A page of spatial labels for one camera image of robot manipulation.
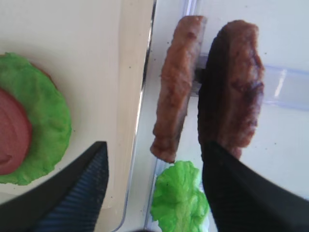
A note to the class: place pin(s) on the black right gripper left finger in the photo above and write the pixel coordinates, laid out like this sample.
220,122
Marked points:
70,201

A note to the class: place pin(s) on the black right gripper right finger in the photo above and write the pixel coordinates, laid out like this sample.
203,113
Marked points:
243,201

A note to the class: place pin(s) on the brown meat patty front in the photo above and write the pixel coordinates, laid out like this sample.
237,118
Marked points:
177,76

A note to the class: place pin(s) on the brown meat patty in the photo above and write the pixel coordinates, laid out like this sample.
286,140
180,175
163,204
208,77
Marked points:
177,76
232,89

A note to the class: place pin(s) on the green lettuce leaf in rack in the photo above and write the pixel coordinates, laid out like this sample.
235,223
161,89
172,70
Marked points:
178,204

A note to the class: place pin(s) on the green lettuce leaf on bun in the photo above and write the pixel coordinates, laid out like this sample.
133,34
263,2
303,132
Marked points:
46,110

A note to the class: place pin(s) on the red tomato slice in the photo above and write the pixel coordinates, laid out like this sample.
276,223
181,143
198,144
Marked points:
15,133

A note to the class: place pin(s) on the brown meat patty rear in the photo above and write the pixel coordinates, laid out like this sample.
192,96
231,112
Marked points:
232,89

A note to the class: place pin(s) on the clear acrylic rack right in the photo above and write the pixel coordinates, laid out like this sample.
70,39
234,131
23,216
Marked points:
280,148

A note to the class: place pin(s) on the white plastic tray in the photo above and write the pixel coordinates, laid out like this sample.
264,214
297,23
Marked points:
94,51

